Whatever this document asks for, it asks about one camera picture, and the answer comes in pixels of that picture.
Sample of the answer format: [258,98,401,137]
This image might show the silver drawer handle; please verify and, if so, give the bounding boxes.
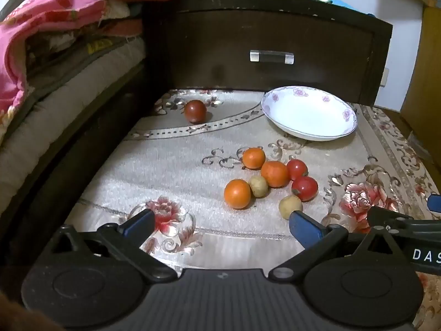
[250,50,294,65]

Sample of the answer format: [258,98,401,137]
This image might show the white floral plate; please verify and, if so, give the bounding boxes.
[260,86,358,142]

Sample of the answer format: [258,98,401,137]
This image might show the dark red tomato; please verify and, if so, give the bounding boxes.
[184,100,208,124]

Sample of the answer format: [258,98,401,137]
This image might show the beige floral mat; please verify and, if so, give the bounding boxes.
[65,88,441,331]

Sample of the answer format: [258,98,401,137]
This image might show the yellow-green round fruit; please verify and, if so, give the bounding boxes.
[278,195,304,220]
[249,175,269,198]

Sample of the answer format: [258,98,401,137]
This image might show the small red tomato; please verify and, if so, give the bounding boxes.
[287,159,308,181]

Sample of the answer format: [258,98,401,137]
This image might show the large red tomato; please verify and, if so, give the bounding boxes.
[291,176,319,202]

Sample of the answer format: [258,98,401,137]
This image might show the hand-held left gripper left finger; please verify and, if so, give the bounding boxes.
[52,209,178,282]

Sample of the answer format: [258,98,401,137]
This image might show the yellow wooden cabinet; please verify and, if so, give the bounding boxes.
[401,5,441,142]

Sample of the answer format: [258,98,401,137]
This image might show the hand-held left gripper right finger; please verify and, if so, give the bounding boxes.
[269,210,410,282]

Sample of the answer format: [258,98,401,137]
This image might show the dark wooden nightstand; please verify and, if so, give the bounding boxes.
[141,0,393,106]

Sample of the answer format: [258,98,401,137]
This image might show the grey mattress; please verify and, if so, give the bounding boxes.
[0,38,145,194]

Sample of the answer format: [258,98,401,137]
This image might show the pink floral blanket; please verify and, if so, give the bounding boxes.
[0,0,107,118]

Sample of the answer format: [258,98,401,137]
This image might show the orange tangerine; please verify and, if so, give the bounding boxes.
[242,148,267,170]
[224,178,252,210]
[260,161,290,188]

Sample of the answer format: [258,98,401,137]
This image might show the dark wooden bed frame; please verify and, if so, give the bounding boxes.
[0,62,149,266]

